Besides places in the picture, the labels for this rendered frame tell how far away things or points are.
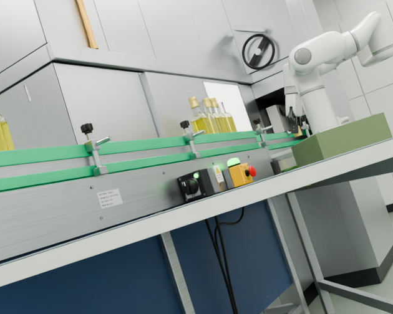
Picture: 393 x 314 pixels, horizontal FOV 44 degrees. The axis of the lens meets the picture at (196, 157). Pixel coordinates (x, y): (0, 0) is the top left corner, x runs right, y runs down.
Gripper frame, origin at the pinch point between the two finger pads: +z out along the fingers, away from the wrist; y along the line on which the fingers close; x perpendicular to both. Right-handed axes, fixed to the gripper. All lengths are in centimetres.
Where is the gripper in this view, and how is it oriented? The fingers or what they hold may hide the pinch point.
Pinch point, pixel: (295, 128)
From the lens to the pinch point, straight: 218.4
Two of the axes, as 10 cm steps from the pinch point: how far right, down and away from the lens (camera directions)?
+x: 8.7, -0.5, -4.9
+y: -4.8, 0.8, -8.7
